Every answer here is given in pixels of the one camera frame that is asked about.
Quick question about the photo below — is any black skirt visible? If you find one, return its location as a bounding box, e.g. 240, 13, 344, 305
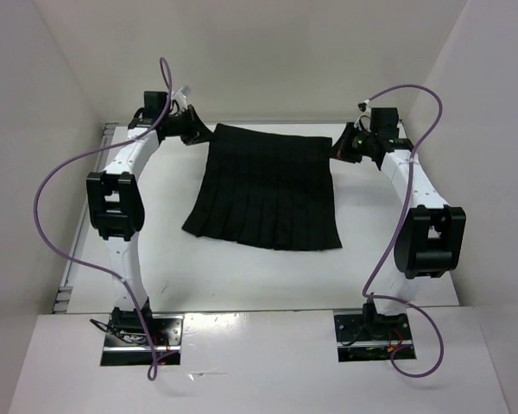
182, 124, 342, 252

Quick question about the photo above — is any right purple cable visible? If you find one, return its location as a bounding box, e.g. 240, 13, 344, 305
358, 84, 445, 379

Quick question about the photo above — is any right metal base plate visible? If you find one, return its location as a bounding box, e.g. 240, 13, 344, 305
333, 311, 416, 362

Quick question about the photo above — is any purple cable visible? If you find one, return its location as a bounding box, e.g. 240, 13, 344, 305
32, 56, 178, 382
358, 84, 445, 379

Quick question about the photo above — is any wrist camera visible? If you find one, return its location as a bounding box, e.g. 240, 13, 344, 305
355, 99, 371, 126
171, 85, 191, 114

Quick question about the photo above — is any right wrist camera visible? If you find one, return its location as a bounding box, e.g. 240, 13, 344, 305
355, 99, 371, 126

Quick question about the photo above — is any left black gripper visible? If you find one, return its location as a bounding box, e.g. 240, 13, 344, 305
161, 104, 216, 146

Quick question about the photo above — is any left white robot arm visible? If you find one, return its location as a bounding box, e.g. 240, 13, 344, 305
85, 86, 212, 345

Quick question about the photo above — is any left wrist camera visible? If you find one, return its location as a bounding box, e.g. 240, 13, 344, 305
171, 85, 191, 114

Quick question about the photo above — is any metal base plate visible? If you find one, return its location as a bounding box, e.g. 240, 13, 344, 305
100, 314, 184, 367
333, 311, 416, 362

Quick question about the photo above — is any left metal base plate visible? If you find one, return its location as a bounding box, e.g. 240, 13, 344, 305
100, 314, 184, 367

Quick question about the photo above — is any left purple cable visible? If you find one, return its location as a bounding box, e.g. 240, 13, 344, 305
32, 56, 178, 382

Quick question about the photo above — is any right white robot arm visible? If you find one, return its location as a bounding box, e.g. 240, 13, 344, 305
332, 103, 466, 339

